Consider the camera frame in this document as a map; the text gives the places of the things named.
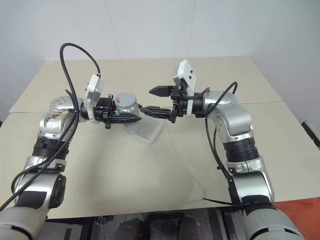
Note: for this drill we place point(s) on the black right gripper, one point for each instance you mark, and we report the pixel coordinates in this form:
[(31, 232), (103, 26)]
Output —
[(179, 101)]

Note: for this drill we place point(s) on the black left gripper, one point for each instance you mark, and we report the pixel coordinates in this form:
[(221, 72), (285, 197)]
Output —
[(105, 108)]

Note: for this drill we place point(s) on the grey cylindrical cup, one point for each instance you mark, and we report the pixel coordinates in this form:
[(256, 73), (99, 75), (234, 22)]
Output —
[(126, 102)]

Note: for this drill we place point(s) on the clear glass jar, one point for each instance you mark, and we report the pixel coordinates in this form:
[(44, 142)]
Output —
[(132, 128)]

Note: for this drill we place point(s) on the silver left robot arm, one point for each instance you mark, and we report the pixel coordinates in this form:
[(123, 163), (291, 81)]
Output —
[(46, 125)]

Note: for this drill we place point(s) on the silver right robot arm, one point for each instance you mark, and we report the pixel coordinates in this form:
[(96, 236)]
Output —
[(237, 120)]

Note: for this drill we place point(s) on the clear plastic box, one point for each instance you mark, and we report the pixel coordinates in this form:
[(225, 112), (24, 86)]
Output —
[(148, 132)]

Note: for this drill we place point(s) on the dark rounded shape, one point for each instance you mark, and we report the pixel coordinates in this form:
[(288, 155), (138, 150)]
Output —
[(131, 228)]

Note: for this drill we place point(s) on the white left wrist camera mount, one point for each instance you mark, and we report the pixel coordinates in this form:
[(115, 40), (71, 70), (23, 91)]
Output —
[(92, 91)]

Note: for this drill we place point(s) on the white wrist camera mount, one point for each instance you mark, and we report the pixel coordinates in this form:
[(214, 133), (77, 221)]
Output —
[(187, 75), (92, 91)]

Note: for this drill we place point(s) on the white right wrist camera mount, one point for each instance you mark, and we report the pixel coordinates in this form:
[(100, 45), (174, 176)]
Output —
[(187, 75)]

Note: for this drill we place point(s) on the black table frame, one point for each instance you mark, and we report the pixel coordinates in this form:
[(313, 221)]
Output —
[(75, 228)]

